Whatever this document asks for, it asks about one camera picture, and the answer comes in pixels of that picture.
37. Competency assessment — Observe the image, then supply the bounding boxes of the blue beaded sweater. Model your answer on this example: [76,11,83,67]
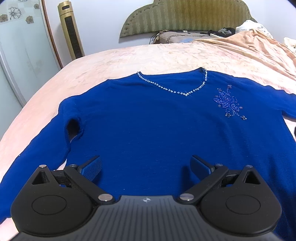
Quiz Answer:
[1,68,295,240]

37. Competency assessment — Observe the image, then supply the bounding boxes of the green striped headboard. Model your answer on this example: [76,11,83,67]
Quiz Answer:
[119,0,256,38]

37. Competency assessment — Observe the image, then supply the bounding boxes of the pink floral bed sheet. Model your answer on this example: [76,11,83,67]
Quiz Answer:
[0,40,296,241]

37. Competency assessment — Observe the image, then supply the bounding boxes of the striped brown pillow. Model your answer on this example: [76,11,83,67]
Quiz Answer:
[150,30,218,44]

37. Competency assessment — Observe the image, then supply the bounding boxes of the glass wardrobe door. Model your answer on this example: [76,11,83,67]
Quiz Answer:
[1,1,61,135]

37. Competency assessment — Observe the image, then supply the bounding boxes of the black clothing on pillow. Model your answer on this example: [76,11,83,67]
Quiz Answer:
[207,28,235,38]

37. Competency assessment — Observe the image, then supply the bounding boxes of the white quilt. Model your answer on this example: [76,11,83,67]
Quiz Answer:
[235,20,273,38]

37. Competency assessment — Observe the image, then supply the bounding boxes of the orange blanket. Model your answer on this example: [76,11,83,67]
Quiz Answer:
[191,30,295,93]

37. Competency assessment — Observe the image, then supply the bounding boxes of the gold tower fan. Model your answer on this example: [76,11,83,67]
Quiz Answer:
[58,1,85,60]

